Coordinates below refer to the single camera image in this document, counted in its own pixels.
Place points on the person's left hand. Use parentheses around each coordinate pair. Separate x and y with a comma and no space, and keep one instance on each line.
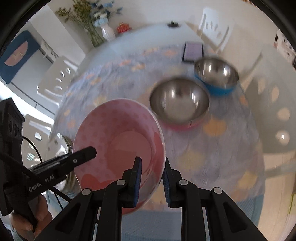
(21,226)

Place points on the small black round object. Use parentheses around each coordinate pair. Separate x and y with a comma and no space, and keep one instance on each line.
(173,24)

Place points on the grey refrigerator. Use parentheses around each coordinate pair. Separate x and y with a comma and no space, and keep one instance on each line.
(25,82)

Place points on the white chair far right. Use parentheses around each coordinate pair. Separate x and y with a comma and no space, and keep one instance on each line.
(216,28)

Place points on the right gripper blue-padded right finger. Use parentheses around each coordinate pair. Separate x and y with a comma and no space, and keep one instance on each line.
(181,193)

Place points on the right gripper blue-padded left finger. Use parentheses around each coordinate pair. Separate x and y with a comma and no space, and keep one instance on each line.
(123,193)

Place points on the blue cloth with pink patch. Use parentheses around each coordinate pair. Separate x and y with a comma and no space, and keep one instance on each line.
(17,54)

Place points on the white ceramic vase blue flowers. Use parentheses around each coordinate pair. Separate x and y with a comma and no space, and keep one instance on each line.
(100,15)

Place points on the white chair near right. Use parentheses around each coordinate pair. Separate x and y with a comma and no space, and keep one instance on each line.
(271,97)

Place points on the light blue table mat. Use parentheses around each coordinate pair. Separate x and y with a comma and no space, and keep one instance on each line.
(156,221)

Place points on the white chair far left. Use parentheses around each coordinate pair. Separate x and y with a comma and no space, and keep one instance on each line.
(56,80)

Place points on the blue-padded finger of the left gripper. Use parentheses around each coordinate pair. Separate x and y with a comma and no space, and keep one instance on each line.
(66,163)

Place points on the steel bowl blue exterior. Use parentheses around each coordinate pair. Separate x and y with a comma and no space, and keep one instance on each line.
(219,76)

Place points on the red lidded tea cup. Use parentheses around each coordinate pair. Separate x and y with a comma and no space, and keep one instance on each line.
(123,28)

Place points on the black smartphone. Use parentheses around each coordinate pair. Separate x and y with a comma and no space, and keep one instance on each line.
(192,52)

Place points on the white chair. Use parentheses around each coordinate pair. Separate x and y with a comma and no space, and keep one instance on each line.
(56,80)
(271,97)
(216,28)

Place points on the steel bowl red exterior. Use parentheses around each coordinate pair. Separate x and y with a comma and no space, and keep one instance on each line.
(180,102)

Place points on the glass vase yellow-green stems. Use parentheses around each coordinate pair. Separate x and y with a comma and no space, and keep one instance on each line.
(80,14)

